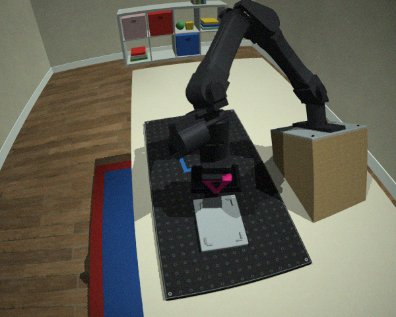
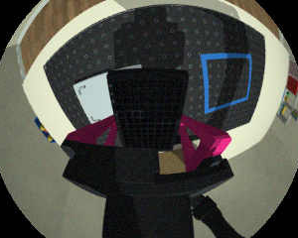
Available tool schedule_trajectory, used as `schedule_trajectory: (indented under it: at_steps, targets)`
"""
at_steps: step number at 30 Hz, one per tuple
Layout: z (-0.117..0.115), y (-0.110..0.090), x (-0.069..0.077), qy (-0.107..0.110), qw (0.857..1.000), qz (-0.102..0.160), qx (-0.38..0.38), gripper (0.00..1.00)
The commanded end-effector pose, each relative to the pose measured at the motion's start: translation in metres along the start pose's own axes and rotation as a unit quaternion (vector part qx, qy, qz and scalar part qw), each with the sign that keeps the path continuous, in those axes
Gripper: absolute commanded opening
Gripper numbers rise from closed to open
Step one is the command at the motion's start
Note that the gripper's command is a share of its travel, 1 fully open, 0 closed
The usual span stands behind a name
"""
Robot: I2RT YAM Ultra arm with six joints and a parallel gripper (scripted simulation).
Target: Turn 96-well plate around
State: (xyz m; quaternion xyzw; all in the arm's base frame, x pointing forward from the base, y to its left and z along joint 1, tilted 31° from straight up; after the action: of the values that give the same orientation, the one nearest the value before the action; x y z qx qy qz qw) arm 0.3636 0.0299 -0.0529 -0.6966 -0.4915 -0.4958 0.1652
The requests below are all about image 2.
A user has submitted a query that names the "blue tape outline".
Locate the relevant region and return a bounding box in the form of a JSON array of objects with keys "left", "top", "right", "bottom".
[{"left": 201, "top": 53, "right": 251, "bottom": 114}]

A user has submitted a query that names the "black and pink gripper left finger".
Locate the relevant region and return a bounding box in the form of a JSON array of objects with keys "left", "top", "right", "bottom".
[{"left": 66, "top": 115, "right": 117, "bottom": 146}]

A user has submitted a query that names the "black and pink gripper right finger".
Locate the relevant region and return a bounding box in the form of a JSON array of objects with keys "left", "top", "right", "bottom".
[{"left": 179, "top": 114, "right": 231, "bottom": 172}]

